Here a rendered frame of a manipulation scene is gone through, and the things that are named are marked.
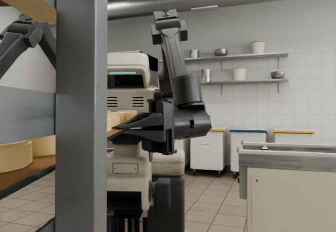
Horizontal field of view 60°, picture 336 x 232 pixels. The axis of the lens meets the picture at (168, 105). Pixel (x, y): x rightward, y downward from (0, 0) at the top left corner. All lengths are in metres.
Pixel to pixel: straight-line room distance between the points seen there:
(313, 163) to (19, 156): 1.07
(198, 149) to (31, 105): 4.56
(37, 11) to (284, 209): 1.11
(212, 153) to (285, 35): 2.31
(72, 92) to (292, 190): 1.06
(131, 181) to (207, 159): 3.41
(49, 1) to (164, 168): 1.47
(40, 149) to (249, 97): 5.02
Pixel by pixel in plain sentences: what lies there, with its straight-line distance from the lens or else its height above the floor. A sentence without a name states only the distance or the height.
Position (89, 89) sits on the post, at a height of 1.07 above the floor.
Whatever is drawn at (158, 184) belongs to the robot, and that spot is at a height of 0.69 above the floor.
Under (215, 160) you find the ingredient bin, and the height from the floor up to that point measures 0.29.
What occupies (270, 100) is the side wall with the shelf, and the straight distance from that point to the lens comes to 5.22.
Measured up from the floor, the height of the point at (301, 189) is 0.77.
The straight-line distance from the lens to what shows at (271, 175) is 1.19.
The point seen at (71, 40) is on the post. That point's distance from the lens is 0.22.
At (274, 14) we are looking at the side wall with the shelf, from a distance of 5.47.
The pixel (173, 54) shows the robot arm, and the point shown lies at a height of 1.21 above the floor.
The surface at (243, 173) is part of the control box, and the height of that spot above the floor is 0.80.
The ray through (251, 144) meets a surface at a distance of 1.47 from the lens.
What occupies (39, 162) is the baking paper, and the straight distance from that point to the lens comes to 0.27.
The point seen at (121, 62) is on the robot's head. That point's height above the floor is 1.27.
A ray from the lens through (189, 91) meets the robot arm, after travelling 0.58.
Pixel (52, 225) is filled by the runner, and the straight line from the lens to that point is 0.24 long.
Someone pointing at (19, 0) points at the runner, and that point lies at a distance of 0.23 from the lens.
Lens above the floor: 1.05
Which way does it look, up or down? 1 degrees up
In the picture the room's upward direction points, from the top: straight up
